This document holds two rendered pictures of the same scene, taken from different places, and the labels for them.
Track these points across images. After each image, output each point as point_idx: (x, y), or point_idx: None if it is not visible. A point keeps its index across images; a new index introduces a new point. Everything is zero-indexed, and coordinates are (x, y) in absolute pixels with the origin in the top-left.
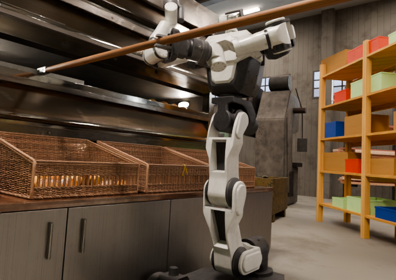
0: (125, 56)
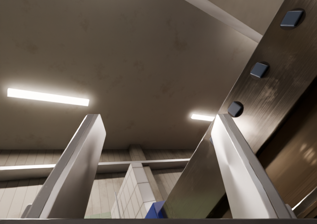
0: None
